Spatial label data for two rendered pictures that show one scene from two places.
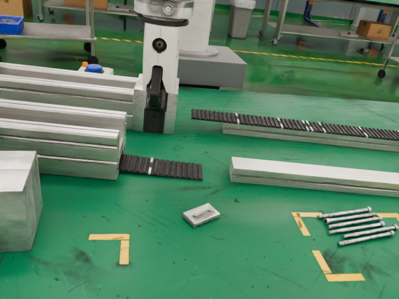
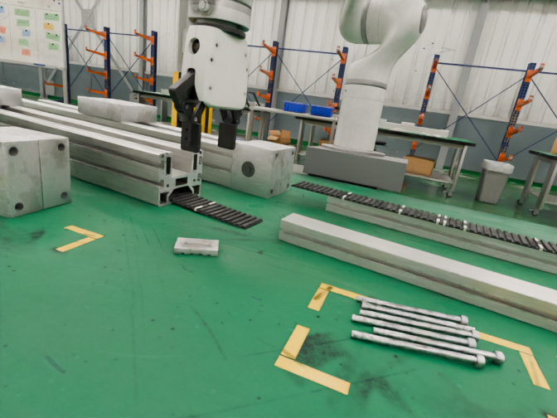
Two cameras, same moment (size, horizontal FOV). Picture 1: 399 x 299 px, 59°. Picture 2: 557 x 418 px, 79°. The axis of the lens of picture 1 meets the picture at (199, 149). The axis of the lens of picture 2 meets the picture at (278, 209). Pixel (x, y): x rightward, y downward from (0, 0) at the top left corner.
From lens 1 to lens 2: 37 cm
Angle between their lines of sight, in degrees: 31
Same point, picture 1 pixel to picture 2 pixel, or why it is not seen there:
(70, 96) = not seen: hidden behind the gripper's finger
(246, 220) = (246, 269)
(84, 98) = not seen: hidden behind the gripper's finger
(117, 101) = (222, 155)
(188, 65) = (338, 157)
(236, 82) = (393, 184)
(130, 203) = (144, 221)
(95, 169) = (142, 189)
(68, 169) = (123, 186)
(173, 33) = (208, 31)
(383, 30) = not seen: outside the picture
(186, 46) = (345, 143)
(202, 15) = (366, 111)
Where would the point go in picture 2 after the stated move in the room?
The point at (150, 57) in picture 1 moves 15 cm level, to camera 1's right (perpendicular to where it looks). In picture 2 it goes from (186, 60) to (280, 68)
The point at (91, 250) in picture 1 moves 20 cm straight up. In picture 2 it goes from (52, 233) to (39, 49)
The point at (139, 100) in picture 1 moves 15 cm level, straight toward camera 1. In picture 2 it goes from (238, 154) to (192, 163)
